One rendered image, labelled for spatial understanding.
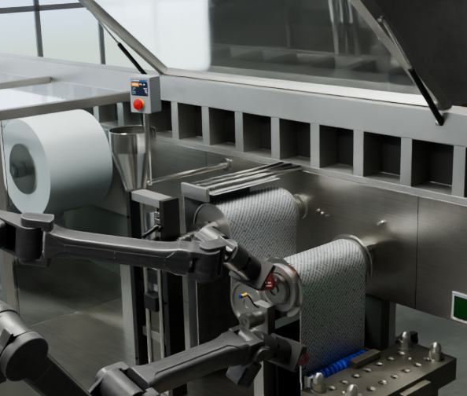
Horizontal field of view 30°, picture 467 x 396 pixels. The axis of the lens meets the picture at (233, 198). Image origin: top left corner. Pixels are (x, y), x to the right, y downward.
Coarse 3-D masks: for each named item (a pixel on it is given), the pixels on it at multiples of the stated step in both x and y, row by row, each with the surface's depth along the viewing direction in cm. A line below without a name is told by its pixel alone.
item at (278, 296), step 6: (276, 276) 208; (282, 276) 209; (282, 282) 207; (276, 288) 209; (282, 288) 207; (288, 288) 208; (270, 294) 211; (276, 294) 210; (282, 294) 208; (288, 294) 208; (270, 300) 211; (276, 300) 210; (282, 300) 208
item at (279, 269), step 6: (276, 264) 210; (276, 270) 210; (282, 270) 208; (288, 270) 208; (288, 276) 207; (288, 282) 207; (294, 282) 206; (294, 288) 206; (264, 294) 215; (294, 294) 207; (288, 300) 209; (294, 300) 207; (276, 306) 212; (282, 306) 211; (288, 306) 209
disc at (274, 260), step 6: (270, 258) 211; (276, 258) 210; (282, 258) 209; (282, 264) 209; (288, 264) 207; (294, 270) 206; (294, 276) 206; (300, 282) 206; (300, 288) 206; (300, 294) 206; (300, 300) 207; (294, 306) 209; (300, 306) 207; (276, 312) 214; (282, 312) 212; (288, 312) 211; (294, 312) 209
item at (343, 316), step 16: (320, 304) 212; (336, 304) 217; (352, 304) 221; (304, 320) 209; (320, 320) 213; (336, 320) 218; (352, 320) 222; (304, 336) 210; (320, 336) 214; (336, 336) 219; (352, 336) 223; (320, 352) 216; (336, 352) 220; (352, 352) 224; (320, 368) 217
